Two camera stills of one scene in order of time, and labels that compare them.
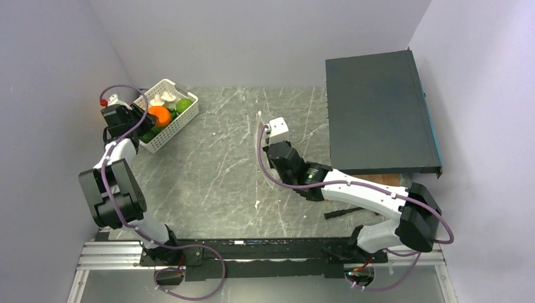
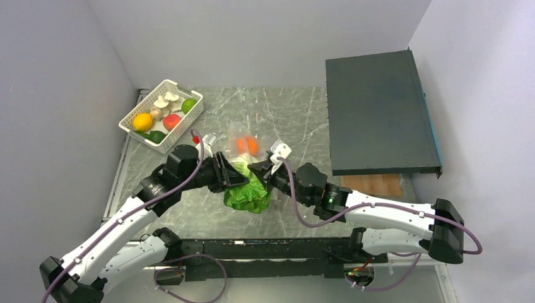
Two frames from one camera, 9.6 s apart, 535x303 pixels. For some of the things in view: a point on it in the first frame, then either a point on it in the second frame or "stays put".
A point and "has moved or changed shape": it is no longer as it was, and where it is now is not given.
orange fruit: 164,114 → 252,143
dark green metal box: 378,120 stays put
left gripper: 136,112 → 227,175
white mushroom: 167,98 stays put
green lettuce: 147,136 → 250,196
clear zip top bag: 263,161 has moved or changed shape
